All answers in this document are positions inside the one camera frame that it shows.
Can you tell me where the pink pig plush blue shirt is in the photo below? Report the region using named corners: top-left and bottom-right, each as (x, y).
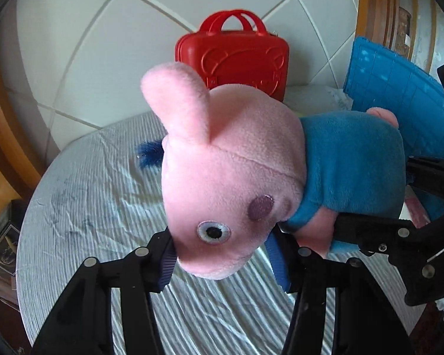
top-left (141, 62), bottom-right (408, 280)

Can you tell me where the wooden frame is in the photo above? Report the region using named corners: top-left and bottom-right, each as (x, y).
top-left (357, 0), bottom-right (411, 54)
top-left (0, 37), bottom-right (49, 202)

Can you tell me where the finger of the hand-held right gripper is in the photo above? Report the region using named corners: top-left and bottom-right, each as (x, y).
top-left (335, 212), bottom-right (422, 263)
top-left (405, 157), bottom-right (444, 202)

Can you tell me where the red plastic toy case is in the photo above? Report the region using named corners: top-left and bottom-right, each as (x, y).
top-left (175, 7), bottom-right (290, 102)

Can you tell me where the blue fluffy tuft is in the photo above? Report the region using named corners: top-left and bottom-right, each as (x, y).
top-left (135, 140), bottom-right (169, 171)

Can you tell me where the dark printed box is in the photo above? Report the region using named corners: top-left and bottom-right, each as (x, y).
top-left (0, 200), bottom-right (26, 278)

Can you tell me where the blue plastic crate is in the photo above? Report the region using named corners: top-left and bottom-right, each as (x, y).
top-left (343, 36), bottom-right (444, 226)

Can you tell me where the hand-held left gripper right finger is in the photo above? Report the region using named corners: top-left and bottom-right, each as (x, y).
top-left (264, 225), bottom-right (417, 355)

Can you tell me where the pink flat item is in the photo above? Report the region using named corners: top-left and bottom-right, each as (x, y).
top-left (403, 196), bottom-right (430, 230)

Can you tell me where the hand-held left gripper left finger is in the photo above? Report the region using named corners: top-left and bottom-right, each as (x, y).
top-left (30, 229), bottom-right (178, 355)

